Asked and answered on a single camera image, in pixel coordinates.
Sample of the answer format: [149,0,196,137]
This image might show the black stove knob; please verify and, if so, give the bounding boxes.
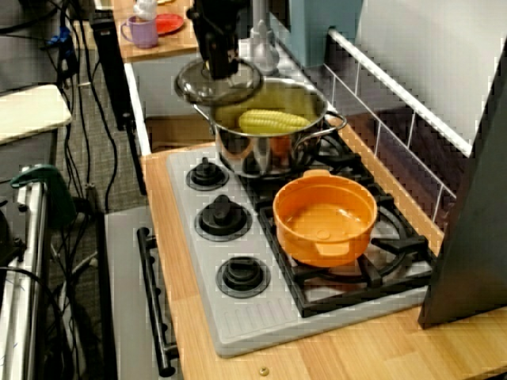
[193,193,254,242]
[215,255,273,300]
[185,156,231,192]

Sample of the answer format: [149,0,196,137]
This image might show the white backsplash ledge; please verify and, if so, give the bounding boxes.
[326,27,475,158]

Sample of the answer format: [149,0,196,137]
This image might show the orange plastic pot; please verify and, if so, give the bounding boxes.
[272,169,378,268]

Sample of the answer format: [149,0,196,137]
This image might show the dark metal side panel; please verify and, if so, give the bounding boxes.
[417,39,507,329]

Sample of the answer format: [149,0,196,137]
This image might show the transparent pot lid yellow knob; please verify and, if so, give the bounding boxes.
[173,59,265,107]

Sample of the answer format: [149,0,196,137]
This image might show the grey toy stove plate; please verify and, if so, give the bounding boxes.
[165,148,435,359]

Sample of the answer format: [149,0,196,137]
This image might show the white toy oven front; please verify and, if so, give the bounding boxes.
[105,207,183,380]

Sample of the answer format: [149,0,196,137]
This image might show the stainless steel pot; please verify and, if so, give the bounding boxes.
[192,77,348,179]

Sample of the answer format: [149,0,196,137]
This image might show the white toy sink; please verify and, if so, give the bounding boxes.
[124,37,286,155]

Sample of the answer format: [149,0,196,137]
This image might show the black oven door handle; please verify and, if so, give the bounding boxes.
[136,226,179,377]

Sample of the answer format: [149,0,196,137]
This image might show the white crumpled item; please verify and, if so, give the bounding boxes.
[132,0,158,21]

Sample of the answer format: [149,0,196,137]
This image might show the teal toy appliance box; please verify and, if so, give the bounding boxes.
[287,0,365,68]

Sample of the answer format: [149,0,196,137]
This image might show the red plate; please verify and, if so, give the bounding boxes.
[154,13,186,36]

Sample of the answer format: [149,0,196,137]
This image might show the purple mug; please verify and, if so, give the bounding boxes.
[120,14,159,49]

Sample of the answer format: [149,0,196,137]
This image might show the yellow corn cob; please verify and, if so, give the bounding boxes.
[237,108,312,135]

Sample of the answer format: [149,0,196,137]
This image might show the black stand post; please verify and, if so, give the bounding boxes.
[90,15,148,196]

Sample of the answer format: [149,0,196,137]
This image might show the grey toy faucet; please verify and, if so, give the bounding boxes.
[247,0,282,76]

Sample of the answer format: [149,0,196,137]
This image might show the black burner grate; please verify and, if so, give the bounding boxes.
[257,193,439,320]
[237,122,381,207]

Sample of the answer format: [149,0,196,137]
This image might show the blue cable clip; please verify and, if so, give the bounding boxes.
[43,25,76,51]

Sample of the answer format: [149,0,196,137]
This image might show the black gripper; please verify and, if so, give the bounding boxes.
[185,0,241,79]

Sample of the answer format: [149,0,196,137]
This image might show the silver metal rack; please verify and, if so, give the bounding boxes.
[0,165,52,380]

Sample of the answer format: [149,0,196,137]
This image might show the white board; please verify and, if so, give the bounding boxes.
[0,82,73,146]

